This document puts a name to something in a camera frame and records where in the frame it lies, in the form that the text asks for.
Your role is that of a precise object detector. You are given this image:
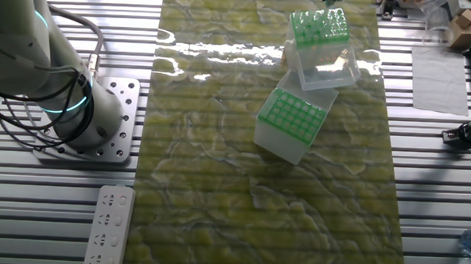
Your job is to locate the clear tip box green rack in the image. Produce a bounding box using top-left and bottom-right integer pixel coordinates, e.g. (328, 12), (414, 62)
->
(279, 5), (364, 95)
(251, 67), (341, 169)

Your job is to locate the brown cardboard box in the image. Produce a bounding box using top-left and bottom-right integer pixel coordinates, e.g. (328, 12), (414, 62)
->
(447, 8), (471, 51)

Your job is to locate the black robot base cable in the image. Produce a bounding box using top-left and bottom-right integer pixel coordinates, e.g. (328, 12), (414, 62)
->
(0, 68), (99, 150)

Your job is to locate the grey metal device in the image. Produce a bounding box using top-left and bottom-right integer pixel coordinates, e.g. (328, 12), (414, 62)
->
(447, 0), (471, 12)

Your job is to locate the white paper sheet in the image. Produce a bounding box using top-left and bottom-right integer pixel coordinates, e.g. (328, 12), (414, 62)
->
(408, 47), (471, 118)

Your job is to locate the green marble patterned mat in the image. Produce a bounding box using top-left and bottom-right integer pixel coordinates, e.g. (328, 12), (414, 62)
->
(122, 0), (419, 264)

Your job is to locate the black metal bracket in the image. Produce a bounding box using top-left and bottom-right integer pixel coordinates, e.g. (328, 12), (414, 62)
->
(377, 0), (397, 21)

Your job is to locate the grey cable metal connector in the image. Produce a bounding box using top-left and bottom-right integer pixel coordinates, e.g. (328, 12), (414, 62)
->
(42, 3), (107, 82)

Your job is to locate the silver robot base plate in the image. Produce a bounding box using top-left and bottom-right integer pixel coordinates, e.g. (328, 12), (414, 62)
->
(33, 73), (142, 165)

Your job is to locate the clear plastic container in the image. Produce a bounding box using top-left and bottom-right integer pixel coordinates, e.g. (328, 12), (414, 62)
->
(420, 0), (457, 48)

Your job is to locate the white power strip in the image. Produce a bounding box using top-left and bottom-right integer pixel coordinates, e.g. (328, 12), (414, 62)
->
(82, 184), (138, 264)

